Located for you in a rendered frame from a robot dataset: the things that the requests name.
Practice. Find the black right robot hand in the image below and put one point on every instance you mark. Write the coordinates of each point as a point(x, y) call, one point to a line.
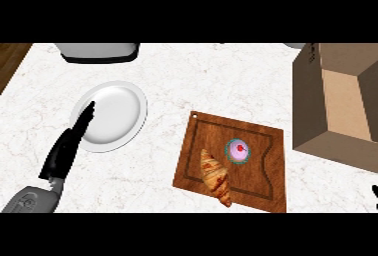
point(375, 196)

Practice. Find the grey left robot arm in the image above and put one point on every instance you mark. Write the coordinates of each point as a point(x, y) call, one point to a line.
point(34, 200)

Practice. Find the white round plate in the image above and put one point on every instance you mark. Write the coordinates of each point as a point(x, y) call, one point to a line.
point(110, 116)

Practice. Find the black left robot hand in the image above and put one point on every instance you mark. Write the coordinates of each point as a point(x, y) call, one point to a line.
point(63, 150)

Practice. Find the pale grey round object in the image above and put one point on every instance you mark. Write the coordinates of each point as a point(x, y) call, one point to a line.
point(295, 45)

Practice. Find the brown cardboard box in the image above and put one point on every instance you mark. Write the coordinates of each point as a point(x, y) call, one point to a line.
point(339, 103)

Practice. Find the golden brown croissant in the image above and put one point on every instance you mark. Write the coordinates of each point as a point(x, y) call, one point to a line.
point(215, 176)

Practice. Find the brown wooden cutting board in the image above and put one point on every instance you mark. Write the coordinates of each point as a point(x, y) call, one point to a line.
point(245, 166)

